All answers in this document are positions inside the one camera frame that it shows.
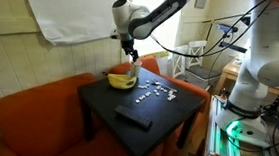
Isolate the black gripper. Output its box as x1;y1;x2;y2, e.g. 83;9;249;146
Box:
119;35;141;64

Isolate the aluminium robot base platform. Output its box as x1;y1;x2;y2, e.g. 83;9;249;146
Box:
207;95;279;156

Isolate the patterned white paper cup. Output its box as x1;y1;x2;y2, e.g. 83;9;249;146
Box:
128;59;143;79

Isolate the silver metal spoon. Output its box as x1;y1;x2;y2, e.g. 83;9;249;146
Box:
150;79;179;93

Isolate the white wooden chair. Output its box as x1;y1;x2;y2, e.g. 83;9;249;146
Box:
185;39;225;83
170;44;190;80

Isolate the black remote control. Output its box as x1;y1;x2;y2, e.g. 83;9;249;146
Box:
112;104;155;132

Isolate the white hanging sheet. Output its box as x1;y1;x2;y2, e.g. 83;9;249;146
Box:
14;0;134;52

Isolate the light wooden desk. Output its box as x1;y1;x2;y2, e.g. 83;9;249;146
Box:
212;56;279;100

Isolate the orange fabric sofa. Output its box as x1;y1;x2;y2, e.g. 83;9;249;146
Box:
0;44;215;156

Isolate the black hanging cable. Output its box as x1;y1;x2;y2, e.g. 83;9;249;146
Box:
147;0;277;64

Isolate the stereo camera on stand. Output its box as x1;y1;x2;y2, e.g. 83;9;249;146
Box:
215;23;241;36

